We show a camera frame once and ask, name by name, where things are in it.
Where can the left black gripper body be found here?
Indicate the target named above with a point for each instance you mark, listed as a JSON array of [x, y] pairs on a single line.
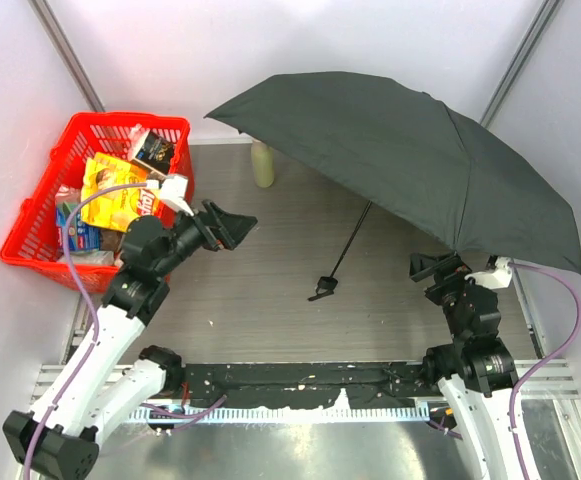
[[210, 226]]

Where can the white slotted cable duct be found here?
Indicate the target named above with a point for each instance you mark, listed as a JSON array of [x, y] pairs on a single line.
[[419, 413]]

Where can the pale green squeeze bottle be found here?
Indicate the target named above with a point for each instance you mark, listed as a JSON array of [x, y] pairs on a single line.
[[262, 157]]

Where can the white plastic bag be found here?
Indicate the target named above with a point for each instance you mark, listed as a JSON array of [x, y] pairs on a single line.
[[94, 258]]

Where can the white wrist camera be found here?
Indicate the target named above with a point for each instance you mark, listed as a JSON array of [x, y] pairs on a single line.
[[497, 275], [171, 191]]

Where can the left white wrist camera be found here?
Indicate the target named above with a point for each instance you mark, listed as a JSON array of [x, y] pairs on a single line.
[[171, 191]]

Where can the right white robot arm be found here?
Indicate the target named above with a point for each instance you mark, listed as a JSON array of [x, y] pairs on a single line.
[[475, 372]]

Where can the yellow Lays chip bag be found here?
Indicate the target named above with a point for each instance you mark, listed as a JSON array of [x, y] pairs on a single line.
[[117, 209]]

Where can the blue snack package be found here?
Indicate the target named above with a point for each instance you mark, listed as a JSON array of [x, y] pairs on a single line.
[[82, 237]]

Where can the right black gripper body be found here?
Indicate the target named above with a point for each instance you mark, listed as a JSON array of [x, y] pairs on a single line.
[[440, 275]]

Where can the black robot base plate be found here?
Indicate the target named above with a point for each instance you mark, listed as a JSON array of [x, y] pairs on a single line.
[[306, 385]]

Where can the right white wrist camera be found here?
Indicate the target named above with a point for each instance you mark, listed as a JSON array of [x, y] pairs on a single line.
[[497, 275]]

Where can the red plastic shopping basket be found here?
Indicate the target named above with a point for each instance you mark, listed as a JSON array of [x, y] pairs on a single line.
[[33, 241]]

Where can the black and white snack box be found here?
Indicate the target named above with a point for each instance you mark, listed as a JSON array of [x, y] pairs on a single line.
[[151, 152]]

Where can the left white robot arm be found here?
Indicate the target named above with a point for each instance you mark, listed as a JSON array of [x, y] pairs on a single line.
[[61, 436]]

